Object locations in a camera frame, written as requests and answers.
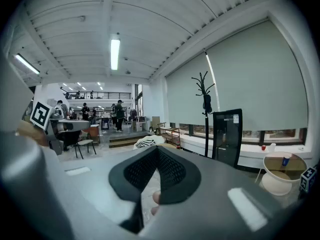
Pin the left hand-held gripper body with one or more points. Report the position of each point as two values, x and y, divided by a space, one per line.
41 115

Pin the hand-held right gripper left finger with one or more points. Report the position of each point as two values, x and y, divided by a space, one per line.
95 189

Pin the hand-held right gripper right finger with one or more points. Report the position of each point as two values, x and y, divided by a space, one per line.
212 184

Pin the person's left forearm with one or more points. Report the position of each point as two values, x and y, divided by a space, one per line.
30 134

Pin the grey desk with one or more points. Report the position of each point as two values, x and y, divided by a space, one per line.
75 124

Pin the black glass-door fridge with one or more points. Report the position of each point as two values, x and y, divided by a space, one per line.
226 139

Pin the chair with black legs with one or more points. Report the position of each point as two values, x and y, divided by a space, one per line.
85 142

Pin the black coat rack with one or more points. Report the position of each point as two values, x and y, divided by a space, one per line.
206 134

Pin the fluorescent ceiling light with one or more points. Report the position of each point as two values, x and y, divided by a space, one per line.
27 64
115 55

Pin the brown wooden cabinet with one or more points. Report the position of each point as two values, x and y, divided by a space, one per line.
94 132

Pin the small red cup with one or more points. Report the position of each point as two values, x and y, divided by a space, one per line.
263 148

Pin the white round side table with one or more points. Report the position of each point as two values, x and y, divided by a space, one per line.
275 181

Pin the wooden trolley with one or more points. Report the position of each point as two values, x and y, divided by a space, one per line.
172 134

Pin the dark framed window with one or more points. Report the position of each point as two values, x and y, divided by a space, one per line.
260 136

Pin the black white striped cloth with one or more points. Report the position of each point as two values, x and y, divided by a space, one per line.
145 143

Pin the black balcony railing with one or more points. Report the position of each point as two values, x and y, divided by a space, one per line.
107 95

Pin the white armchair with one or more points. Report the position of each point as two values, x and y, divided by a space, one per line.
158 140

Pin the wooden chair grey cushion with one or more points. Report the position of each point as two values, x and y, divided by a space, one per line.
158 129

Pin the blue cup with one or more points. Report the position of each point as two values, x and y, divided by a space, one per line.
286 161

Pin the white desk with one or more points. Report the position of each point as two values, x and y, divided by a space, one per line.
140 122

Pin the black bag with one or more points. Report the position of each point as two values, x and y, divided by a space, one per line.
207 102

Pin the cardboard sheet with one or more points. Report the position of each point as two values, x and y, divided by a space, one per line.
155 121

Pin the grey roller blind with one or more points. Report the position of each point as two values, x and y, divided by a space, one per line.
187 96
262 79

